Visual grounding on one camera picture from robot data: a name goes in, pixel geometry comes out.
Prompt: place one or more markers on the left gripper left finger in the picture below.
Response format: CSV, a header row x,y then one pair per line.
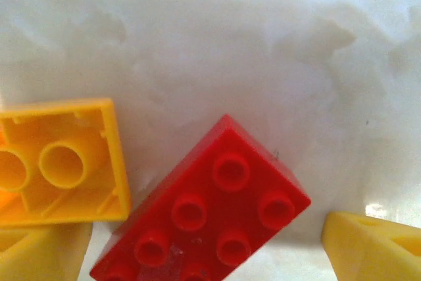
x,y
33,254

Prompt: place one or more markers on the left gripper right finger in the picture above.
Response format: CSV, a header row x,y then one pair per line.
x,y
371,251

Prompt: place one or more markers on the orange-yellow long lego brick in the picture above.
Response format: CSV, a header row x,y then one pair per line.
x,y
108,149

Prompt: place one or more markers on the red rectangular lego brick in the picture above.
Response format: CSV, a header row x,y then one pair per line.
x,y
204,202

